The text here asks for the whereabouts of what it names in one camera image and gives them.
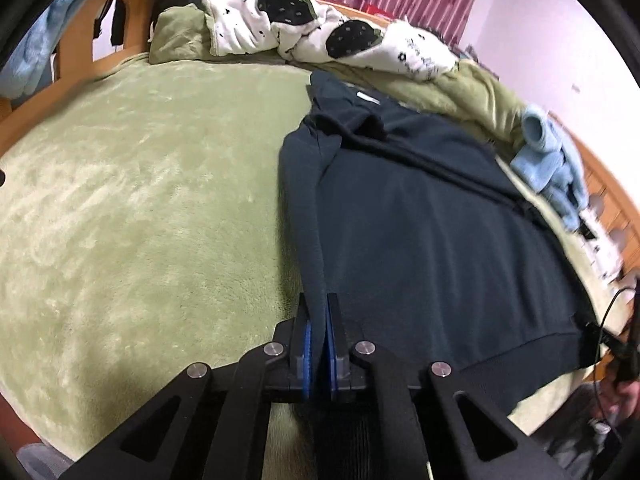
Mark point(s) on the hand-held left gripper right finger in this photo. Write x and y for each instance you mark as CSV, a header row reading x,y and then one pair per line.
x,y
330,350

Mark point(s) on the strawberry print pillow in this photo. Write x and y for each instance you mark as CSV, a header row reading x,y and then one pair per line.
x,y
600,245

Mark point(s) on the dark navy sweatshirt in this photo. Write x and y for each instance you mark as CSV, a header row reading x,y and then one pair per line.
x,y
425,240

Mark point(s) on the light blue fleece garment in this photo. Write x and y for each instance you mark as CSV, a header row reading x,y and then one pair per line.
x,y
540,165

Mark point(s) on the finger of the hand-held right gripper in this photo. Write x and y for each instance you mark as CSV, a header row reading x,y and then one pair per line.
x,y
605,339

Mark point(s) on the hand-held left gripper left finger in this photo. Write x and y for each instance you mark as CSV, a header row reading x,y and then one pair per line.
x,y
306,340

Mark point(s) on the person's right hand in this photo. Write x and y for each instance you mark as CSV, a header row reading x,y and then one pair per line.
x,y
612,400

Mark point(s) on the light blue fleece robe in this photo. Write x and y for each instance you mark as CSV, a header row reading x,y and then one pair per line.
x,y
45,40

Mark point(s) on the dark cloth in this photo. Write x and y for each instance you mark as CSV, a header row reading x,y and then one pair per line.
x,y
575,455

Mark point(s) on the white strawberry print blanket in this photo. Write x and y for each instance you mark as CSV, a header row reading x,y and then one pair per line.
x,y
410,50

